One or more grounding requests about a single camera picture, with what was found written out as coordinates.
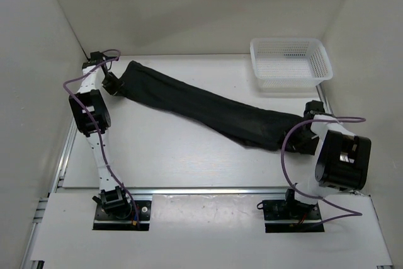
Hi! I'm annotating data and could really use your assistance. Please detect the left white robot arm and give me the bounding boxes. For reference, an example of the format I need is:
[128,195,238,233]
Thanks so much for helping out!
[63,50,133,219]

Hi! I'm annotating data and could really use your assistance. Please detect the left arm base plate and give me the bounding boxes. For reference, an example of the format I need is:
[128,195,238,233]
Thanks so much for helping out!
[93,196,152,231]

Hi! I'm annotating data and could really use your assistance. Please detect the right aluminium rail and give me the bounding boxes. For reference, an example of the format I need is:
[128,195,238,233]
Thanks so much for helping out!
[316,84,333,114]

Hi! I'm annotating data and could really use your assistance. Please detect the front aluminium rail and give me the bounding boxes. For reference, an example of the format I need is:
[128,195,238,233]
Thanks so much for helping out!
[47,186,287,199]

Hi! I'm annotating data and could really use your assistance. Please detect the black trousers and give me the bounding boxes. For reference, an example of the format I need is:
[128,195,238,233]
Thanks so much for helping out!
[120,61,303,151]

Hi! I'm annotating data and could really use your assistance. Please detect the aluminium rail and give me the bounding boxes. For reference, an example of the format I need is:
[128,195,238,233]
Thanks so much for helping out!
[47,186,287,199]
[21,57,96,269]
[316,84,333,114]

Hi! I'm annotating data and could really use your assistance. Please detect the left aluminium rail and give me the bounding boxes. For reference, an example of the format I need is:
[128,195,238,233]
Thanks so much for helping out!
[21,57,96,269]

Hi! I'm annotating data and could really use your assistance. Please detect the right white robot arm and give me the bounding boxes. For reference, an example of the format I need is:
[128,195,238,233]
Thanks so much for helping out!
[280,101,372,219]

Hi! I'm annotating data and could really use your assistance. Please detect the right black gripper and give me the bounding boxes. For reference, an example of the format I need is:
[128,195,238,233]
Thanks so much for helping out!
[280,123,317,149]

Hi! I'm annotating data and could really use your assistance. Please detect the white perforated plastic basket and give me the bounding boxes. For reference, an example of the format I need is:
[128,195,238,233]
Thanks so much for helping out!
[250,38,333,90]

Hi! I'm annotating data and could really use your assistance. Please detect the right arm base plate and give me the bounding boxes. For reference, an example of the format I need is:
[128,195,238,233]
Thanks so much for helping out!
[256,189,324,233]

